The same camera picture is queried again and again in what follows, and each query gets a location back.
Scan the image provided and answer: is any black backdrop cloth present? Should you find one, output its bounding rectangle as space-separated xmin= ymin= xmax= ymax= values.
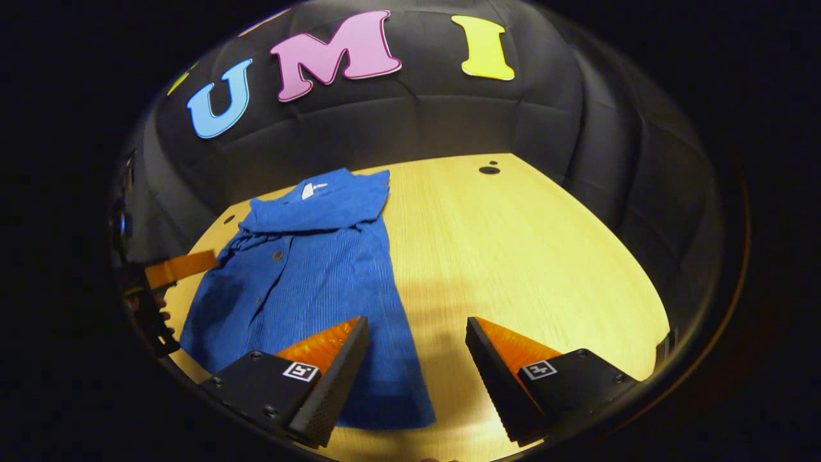
xmin=112 ymin=0 xmax=725 ymax=334

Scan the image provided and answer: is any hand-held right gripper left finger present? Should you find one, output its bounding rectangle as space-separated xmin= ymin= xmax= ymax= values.
xmin=200 ymin=316 xmax=371 ymax=449

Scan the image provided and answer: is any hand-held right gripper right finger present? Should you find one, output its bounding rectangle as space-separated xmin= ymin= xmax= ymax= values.
xmin=465 ymin=316 xmax=641 ymax=448

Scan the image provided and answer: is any blue jacket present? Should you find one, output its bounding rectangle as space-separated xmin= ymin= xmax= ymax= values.
xmin=180 ymin=168 xmax=437 ymax=431

